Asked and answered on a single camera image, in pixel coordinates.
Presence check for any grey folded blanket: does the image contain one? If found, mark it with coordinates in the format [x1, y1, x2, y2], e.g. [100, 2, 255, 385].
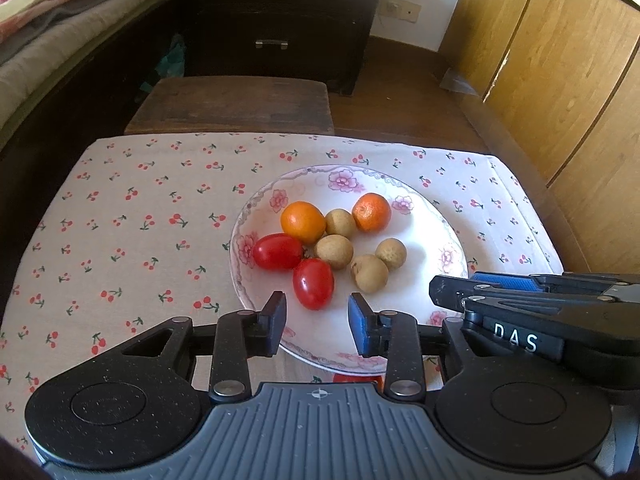
[0, 0, 106, 66]

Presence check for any smooth small orange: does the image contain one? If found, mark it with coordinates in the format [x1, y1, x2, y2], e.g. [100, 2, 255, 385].
[280, 201, 327, 246]

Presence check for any dark wooden dresser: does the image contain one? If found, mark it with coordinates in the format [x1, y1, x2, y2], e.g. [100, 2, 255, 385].
[175, 0, 391, 96]

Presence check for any light wooden wardrobe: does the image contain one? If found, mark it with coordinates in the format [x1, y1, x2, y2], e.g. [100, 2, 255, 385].
[440, 0, 640, 276]

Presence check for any small orange with green stem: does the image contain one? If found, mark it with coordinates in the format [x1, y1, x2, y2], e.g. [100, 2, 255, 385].
[352, 192, 392, 233]

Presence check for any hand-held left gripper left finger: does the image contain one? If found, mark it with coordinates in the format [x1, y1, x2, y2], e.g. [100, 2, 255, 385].
[120, 290, 288, 403]

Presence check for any white wall outlet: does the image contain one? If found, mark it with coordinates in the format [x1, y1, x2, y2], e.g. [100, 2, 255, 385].
[382, 0, 421, 23]

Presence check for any dark wooden stool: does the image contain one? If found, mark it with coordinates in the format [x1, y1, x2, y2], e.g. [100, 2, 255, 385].
[124, 76, 335, 136]

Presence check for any bed with floral blanket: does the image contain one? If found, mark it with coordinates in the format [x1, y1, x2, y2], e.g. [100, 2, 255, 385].
[0, 0, 173, 131]

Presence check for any green cloth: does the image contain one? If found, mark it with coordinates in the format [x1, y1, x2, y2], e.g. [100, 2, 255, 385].
[152, 35, 187, 78]

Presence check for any cherry print tablecloth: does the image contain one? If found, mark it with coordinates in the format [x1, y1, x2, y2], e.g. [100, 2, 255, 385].
[0, 131, 563, 461]

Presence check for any brown longan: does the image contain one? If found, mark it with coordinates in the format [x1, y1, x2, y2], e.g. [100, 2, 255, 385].
[375, 237, 407, 270]
[314, 234, 355, 270]
[350, 254, 390, 294]
[325, 208, 357, 239]

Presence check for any white floral plate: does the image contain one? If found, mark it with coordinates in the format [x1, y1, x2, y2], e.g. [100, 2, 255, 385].
[229, 164, 469, 375]

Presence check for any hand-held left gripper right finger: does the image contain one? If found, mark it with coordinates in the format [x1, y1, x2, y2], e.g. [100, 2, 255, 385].
[347, 292, 481, 401]

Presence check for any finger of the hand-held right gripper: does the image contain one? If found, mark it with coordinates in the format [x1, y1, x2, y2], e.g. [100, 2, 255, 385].
[429, 275, 621, 321]
[471, 271, 640, 303]

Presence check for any red cherry tomato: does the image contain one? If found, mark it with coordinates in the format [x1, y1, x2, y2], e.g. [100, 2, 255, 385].
[252, 233, 304, 272]
[292, 258, 335, 311]
[332, 372, 385, 390]

